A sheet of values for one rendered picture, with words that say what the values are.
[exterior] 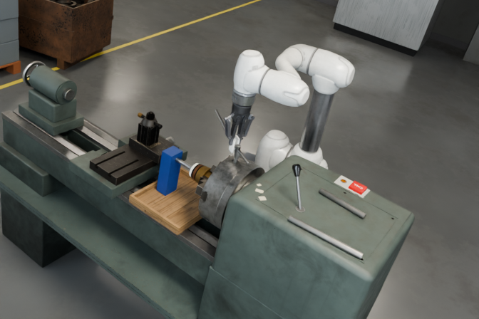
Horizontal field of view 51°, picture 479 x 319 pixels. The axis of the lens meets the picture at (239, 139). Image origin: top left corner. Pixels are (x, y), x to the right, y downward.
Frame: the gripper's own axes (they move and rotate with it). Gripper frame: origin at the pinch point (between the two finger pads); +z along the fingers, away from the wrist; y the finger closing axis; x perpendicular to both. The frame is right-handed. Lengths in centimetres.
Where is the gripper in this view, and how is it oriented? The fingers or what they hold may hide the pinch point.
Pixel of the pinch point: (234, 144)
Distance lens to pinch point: 205.5
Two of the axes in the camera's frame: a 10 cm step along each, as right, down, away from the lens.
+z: -1.7, 8.2, 5.4
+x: 4.4, 5.5, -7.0
